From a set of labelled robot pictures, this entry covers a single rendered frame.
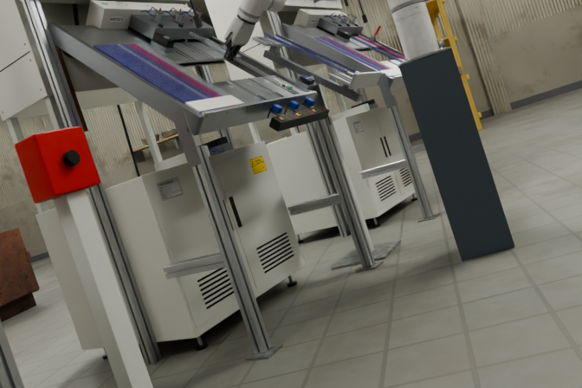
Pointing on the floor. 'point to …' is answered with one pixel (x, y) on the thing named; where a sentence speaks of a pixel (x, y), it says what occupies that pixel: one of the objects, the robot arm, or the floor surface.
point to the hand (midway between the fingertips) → (230, 54)
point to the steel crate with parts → (16, 275)
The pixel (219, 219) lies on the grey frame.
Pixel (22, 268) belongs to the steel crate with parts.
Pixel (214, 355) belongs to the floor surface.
